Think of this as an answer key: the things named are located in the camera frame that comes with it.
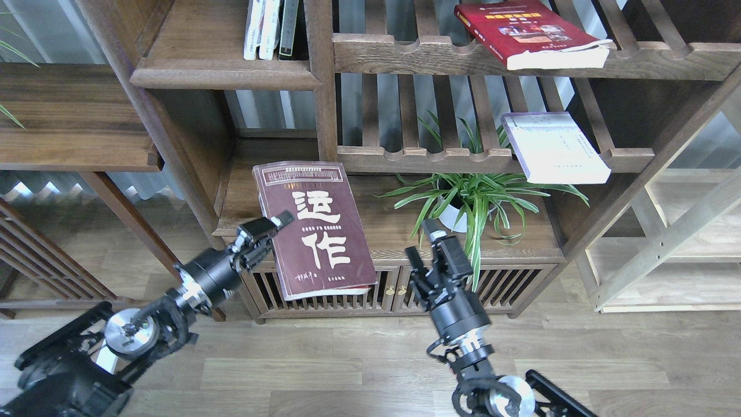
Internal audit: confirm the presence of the dark wooden bookshelf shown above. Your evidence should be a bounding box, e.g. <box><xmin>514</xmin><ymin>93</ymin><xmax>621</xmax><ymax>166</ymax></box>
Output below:
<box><xmin>78</xmin><ymin>1</ymin><xmax>739</xmax><ymax>324</ymax></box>

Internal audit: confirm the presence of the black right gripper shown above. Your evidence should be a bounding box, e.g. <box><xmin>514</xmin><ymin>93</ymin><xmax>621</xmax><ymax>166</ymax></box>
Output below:
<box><xmin>405</xmin><ymin>218</ymin><xmax>491</xmax><ymax>348</ymax></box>

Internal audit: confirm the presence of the green plant leaves left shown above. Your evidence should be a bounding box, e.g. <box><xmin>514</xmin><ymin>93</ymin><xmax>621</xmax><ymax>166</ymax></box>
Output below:
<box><xmin>1</xmin><ymin>39</ymin><xmax>41</xmax><ymax>130</ymax></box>

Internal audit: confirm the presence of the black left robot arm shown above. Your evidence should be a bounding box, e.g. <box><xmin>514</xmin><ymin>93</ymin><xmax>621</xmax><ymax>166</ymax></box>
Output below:
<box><xmin>2</xmin><ymin>211</ymin><xmax>294</xmax><ymax>416</ymax></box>

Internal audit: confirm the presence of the white metal stand leg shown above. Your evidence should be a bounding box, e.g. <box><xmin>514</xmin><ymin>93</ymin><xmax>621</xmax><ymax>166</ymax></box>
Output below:
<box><xmin>95</xmin><ymin>341</ymin><xmax>119</xmax><ymax>374</ymax></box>

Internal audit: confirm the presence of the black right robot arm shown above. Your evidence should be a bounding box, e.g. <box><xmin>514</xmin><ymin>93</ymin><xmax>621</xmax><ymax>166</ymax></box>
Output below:
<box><xmin>405</xmin><ymin>219</ymin><xmax>593</xmax><ymax>416</ymax></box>

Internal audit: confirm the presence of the white standing book middle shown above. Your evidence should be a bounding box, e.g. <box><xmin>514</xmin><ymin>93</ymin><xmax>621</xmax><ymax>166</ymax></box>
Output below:
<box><xmin>258</xmin><ymin>0</ymin><xmax>283</xmax><ymax>60</ymax></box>

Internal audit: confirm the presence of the dark slatted wooden rack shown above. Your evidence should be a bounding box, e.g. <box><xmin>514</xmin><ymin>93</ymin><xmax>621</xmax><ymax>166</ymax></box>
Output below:
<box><xmin>1</xmin><ymin>200</ymin><xmax>135</xmax><ymax>319</ymax></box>

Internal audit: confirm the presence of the white plant pot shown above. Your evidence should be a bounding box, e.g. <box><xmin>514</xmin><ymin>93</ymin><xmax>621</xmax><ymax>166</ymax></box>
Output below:
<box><xmin>431</xmin><ymin>182</ymin><xmax>489</xmax><ymax>236</ymax></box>

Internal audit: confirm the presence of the white standing book left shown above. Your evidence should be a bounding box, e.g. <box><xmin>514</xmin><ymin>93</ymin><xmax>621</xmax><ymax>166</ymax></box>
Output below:
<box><xmin>243</xmin><ymin>0</ymin><xmax>266</xmax><ymax>60</ymax></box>

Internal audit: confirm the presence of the dark wooden side table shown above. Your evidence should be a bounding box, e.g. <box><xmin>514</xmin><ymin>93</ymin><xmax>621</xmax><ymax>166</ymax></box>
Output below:
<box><xmin>0</xmin><ymin>63</ymin><xmax>226</xmax><ymax>323</ymax></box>

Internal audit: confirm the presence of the white standing book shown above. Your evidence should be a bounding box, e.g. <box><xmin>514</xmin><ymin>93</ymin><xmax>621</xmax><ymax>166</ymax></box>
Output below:
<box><xmin>243</xmin><ymin>0</ymin><xmax>266</xmax><ymax>60</ymax></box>
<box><xmin>258</xmin><ymin>0</ymin><xmax>283</xmax><ymax>60</ymax></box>

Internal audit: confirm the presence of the dark maroon Chinese book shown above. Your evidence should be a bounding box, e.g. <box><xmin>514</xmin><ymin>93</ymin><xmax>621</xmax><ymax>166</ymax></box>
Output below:
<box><xmin>252</xmin><ymin>161</ymin><xmax>377</xmax><ymax>301</ymax></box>

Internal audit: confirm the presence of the dark green standing book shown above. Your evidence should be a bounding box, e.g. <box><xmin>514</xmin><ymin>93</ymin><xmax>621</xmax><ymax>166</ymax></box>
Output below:
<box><xmin>278</xmin><ymin>0</ymin><xmax>299</xmax><ymax>60</ymax></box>

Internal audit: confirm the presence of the green spider plant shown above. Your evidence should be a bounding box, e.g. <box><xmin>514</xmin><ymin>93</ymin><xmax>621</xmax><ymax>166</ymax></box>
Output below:
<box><xmin>373</xmin><ymin>110</ymin><xmax>590</xmax><ymax>293</ymax></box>

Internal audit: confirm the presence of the red paperback book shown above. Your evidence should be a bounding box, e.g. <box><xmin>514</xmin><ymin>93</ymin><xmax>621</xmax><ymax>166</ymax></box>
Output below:
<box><xmin>454</xmin><ymin>1</ymin><xmax>611</xmax><ymax>71</ymax></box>

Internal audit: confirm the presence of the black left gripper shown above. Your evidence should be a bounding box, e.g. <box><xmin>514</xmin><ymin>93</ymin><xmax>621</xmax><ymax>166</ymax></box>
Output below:
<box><xmin>174</xmin><ymin>210</ymin><xmax>294</xmax><ymax>305</ymax></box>

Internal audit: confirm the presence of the pale lavender white book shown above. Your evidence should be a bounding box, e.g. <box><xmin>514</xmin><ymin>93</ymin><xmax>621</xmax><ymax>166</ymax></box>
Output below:
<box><xmin>502</xmin><ymin>112</ymin><xmax>611</xmax><ymax>185</ymax></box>

